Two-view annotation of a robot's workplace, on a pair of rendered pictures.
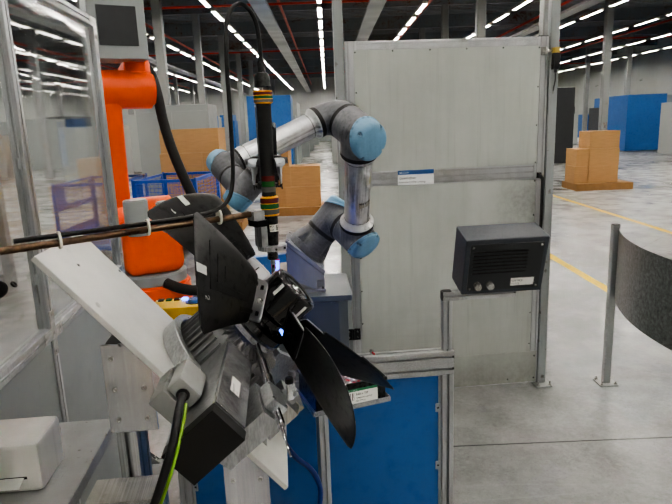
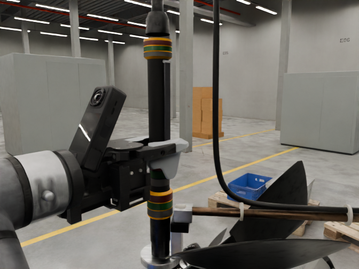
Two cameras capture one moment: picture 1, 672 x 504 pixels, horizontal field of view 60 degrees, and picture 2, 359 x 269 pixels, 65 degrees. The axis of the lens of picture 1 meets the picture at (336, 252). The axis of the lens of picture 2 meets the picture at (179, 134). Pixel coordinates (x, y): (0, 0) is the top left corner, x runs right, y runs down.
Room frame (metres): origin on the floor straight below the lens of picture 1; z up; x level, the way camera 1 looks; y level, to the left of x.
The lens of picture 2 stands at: (1.66, 0.49, 1.59)
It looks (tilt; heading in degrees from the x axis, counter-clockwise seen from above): 10 degrees down; 226
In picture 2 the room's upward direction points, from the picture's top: straight up
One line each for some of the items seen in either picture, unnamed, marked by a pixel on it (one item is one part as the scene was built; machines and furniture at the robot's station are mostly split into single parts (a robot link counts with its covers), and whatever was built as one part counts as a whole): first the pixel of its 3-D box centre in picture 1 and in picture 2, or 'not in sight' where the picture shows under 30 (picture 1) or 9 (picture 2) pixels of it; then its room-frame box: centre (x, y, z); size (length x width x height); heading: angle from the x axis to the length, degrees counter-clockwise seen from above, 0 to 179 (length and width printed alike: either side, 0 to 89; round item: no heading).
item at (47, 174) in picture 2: not in sight; (41, 186); (1.56, 0.17, 1.48); 0.08 x 0.05 x 0.08; 95
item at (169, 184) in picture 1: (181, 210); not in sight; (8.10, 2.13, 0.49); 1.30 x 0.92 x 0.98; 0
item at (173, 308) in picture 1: (181, 318); not in sight; (1.70, 0.48, 1.02); 0.16 x 0.10 x 0.11; 95
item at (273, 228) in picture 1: (267, 162); (158, 143); (1.37, 0.15, 1.50); 0.04 x 0.04 x 0.46
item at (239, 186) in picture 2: not in sight; (250, 188); (-1.50, -1.40, 0.25); 0.60 x 0.41 x 0.22; 7
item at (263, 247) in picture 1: (267, 229); (165, 232); (1.37, 0.16, 1.34); 0.09 x 0.07 x 0.10; 130
